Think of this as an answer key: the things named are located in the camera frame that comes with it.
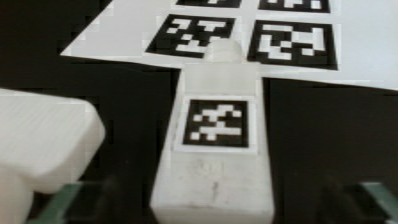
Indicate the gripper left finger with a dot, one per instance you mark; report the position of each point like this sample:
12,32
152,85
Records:
86,204

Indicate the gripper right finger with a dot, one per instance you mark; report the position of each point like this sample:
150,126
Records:
360,204

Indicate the white chair leg block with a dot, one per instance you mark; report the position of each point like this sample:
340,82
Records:
212,186

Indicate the white chair back frame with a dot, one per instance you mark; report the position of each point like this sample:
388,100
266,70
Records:
52,133

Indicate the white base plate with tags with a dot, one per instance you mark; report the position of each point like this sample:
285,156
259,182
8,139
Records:
323,40

